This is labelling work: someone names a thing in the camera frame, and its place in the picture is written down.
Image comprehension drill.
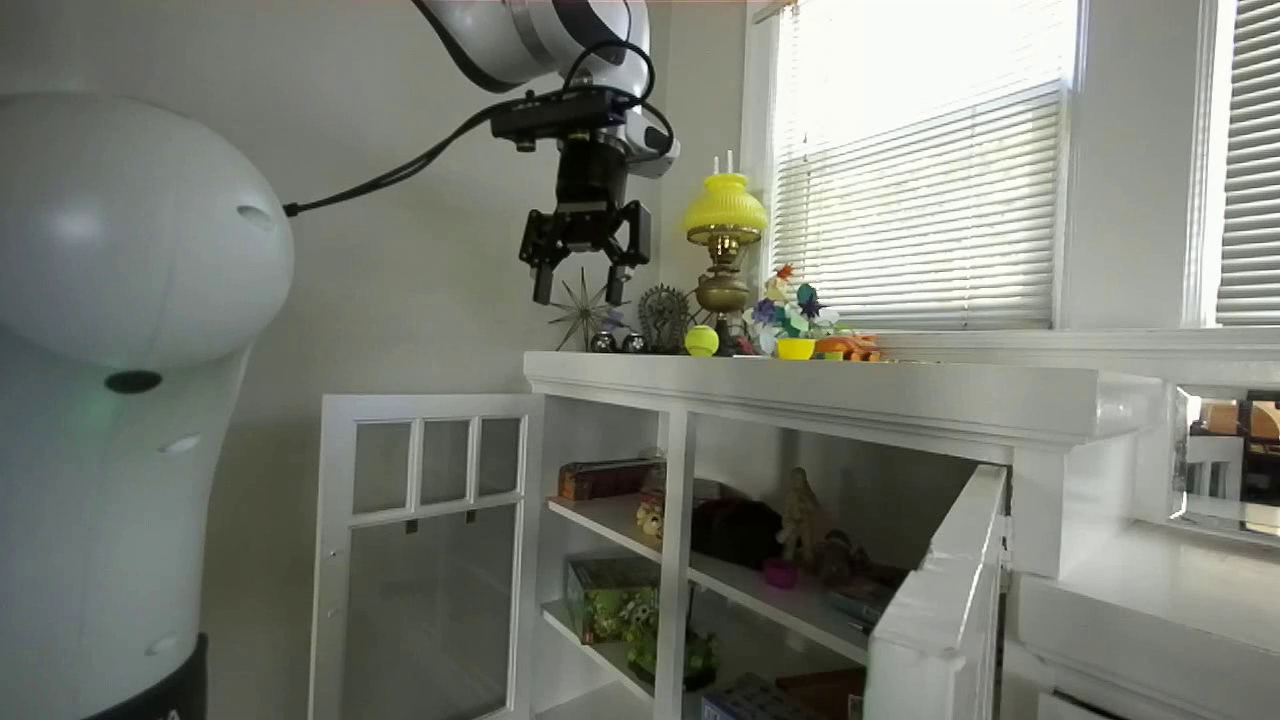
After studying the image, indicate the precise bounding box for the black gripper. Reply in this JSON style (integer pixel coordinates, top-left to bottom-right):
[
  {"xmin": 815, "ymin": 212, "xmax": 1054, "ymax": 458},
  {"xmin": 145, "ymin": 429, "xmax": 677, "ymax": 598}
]
[{"xmin": 517, "ymin": 134, "xmax": 661, "ymax": 311}]

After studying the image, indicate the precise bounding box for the metal star ornament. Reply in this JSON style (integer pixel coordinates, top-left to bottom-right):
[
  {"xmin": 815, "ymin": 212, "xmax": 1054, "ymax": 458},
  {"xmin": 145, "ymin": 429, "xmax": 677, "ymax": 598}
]
[{"xmin": 544, "ymin": 262, "xmax": 634, "ymax": 355}]

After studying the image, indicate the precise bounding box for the grey stone figurine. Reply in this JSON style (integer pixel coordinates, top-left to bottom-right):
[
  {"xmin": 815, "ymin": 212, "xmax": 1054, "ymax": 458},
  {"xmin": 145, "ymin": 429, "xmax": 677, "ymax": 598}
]
[{"xmin": 637, "ymin": 282, "xmax": 697, "ymax": 355}]

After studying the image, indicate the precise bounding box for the yellow shade brass lamp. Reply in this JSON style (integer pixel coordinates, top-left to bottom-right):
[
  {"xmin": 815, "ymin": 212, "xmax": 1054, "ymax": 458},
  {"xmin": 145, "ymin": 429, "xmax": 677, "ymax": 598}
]
[{"xmin": 682, "ymin": 151, "xmax": 771, "ymax": 355}]

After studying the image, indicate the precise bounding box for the colourful toy pile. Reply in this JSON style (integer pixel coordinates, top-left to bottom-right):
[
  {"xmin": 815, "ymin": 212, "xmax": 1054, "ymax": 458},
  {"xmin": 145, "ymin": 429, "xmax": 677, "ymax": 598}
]
[{"xmin": 748, "ymin": 258, "xmax": 827, "ymax": 344}]

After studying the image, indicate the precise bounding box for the red board game box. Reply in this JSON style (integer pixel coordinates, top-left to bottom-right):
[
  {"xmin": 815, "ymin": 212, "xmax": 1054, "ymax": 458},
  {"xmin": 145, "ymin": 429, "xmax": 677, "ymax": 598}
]
[{"xmin": 555, "ymin": 455, "xmax": 670, "ymax": 507}]

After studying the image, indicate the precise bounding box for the white shelf cabinet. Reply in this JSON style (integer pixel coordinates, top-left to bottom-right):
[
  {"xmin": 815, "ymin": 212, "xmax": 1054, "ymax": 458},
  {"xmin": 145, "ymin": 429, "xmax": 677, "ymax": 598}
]
[{"xmin": 522, "ymin": 349, "xmax": 1177, "ymax": 720}]

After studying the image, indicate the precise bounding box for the yellow plush toy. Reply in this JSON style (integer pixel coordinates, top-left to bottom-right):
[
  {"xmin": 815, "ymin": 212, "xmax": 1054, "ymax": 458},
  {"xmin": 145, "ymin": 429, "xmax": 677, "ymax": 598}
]
[{"xmin": 634, "ymin": 490, "xmax": 670, "ymax": 547}]

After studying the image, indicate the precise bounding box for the orange small toy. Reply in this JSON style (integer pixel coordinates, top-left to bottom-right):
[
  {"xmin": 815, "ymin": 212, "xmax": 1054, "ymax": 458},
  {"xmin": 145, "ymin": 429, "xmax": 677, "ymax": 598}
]
[{"xmin": 812, "ymin": 330, "xmax": 887, "ymax": 369}]

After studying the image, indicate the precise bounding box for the black bag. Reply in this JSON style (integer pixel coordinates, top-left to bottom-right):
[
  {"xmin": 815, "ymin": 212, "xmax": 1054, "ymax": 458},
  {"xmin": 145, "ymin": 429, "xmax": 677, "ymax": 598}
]
[{"xmin": 688, "ymin": 497, "xmax": 790, "ymax": 572}]

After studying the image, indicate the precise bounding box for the white window blind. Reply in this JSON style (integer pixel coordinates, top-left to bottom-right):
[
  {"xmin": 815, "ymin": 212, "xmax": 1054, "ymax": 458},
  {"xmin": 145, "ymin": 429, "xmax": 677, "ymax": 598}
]
[
  {"xmin": 1213, "ymin": 0, "xmax": 1280, "ymax": 327},
  {"xmin": 768, "ymin": 74, "xmax": 1076, "ymax": 330}
]

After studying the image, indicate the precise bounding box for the tan animal figurine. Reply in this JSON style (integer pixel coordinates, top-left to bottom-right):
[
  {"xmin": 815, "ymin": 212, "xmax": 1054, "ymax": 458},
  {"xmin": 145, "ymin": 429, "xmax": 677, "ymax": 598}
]
[{"xmin": 782, "ymin": 465, "xmax": 841, "ymax": 572}]

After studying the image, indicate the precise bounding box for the green picture box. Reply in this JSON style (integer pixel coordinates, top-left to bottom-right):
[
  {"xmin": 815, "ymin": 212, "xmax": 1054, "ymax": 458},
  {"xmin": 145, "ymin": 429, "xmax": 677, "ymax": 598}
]
[{"xmin": 562, "ymin": 557, "xmax": 663, "ymax": 683}]

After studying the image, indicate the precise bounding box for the white glass cabinet door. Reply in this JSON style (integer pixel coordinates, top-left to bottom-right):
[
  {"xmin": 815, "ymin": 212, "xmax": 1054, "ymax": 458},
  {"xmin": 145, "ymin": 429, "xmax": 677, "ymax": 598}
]
[
  {"xmin": 861, "ymin": 458, "xmax": 1017, "ymax": 720},
  {"xmin": 310, "ymin": 389, "xmax": 548, "ymax": 720}
]

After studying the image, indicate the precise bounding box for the green plush toy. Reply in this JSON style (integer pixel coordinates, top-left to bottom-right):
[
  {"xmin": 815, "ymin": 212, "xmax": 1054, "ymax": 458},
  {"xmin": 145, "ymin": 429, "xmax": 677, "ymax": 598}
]
[{"xmin": 620, "ymin": 583, "xmax": 721, "ymax": 692}]

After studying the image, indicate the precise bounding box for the blue game box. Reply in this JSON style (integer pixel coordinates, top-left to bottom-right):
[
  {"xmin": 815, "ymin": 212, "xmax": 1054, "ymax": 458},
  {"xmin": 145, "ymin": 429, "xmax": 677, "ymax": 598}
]
[{"xmin": 697, "ymin": 670, "xmax": 803, "ymax": 720}]

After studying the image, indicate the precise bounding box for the red game box stack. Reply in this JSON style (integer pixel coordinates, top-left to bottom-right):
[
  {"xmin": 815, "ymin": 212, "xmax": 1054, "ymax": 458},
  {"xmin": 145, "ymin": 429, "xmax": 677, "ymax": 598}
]
[{"xmin": 776, "ymin": 663, "xmax": 872, "ymax": 720}]

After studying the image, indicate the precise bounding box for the white dresser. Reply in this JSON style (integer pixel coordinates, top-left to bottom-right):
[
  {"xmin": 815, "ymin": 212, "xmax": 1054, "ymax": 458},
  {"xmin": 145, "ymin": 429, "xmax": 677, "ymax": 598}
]
[{"xmin": 998, "ymin": 510, "xmax": 1280, "ymax": 720}]

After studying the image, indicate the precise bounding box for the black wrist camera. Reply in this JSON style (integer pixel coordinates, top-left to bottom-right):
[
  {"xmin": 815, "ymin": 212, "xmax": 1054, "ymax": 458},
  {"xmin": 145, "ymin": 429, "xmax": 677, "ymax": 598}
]
[{"xmin": 488, "ymin": 82, "xmax": 650, "ymax": 151}]

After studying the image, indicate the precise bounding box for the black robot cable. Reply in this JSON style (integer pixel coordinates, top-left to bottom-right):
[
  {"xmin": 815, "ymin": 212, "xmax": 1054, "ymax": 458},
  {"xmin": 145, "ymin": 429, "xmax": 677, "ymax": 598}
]
[{"xmin": 282, "ymin": 37, "xmax": 677, "ymax": 219}]

